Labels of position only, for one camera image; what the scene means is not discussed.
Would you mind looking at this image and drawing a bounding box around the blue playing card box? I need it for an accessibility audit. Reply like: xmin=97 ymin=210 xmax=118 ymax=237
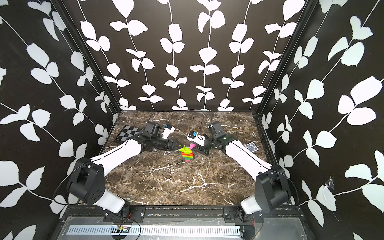
xmin=245 ymin=143 xmax=259 ymax=153

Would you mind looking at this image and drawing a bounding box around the small circuit board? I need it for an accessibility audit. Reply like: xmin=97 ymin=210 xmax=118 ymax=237
xmin=111 ymin=225 xmax=131 ymax=236

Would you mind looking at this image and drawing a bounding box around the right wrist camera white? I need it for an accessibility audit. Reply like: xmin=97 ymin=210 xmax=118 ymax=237
xmin=187 ymin=131 xmax=206 ymax=147

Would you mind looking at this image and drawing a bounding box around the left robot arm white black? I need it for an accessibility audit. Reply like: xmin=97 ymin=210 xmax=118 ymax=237
xmin=67 ymin=122 xmax=182 ymax=218

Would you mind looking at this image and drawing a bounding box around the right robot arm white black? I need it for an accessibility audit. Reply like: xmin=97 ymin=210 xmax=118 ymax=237
xmin=188 ymin=122 xmax=294 ymax=217

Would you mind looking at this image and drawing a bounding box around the pink square lego brick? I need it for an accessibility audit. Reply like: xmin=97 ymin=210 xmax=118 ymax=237
xmin=189 ymin=143 xmax=196 ymax=150

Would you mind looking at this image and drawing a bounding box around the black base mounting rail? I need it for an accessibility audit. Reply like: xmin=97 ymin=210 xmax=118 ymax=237
xmin=58 ymin=205 xmax=307 ymax=227

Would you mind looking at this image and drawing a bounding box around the black white checkerboard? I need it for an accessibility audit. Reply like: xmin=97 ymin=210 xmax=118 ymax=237
xmin=115 ymin=125 xmax=142 ymax=144

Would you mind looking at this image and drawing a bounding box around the lime small lego brick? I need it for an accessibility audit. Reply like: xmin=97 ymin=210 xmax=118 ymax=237
xmin=178 ymin=146 xmax=190 ymax=153

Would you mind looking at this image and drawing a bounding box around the white slotted cable duct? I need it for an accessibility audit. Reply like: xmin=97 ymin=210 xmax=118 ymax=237
xmin=64 ymin=225 xmax=243 ymax=237

